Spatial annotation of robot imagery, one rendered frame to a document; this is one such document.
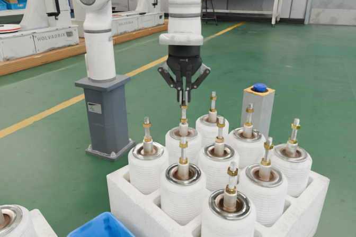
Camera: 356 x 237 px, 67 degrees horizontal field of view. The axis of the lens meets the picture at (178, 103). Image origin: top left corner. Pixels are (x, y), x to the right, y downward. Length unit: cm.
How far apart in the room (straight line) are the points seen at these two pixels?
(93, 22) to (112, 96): 25
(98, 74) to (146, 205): 53
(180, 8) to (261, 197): 41
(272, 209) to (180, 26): 42
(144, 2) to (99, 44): 334
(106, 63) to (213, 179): 55
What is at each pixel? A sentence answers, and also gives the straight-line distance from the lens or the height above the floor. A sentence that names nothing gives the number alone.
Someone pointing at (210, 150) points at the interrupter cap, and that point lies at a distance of 66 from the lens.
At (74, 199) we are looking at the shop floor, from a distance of 95.
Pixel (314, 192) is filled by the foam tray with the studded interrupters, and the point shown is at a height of 18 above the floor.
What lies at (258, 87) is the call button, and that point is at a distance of 87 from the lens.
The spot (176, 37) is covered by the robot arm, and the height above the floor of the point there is 51.
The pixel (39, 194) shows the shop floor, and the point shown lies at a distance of 101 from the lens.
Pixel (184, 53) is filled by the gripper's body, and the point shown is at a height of 47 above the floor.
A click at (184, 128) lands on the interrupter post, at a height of 27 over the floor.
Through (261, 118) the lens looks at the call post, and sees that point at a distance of 88.
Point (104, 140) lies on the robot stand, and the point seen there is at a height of 8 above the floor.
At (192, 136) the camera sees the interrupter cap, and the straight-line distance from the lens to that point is 71.
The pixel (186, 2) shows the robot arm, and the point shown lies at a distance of 59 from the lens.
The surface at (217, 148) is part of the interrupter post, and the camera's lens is 64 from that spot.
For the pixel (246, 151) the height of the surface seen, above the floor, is 23.
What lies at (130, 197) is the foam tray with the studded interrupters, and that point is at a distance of 65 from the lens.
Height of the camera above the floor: 61
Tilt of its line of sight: 23 degrees down
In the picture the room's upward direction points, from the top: straight up
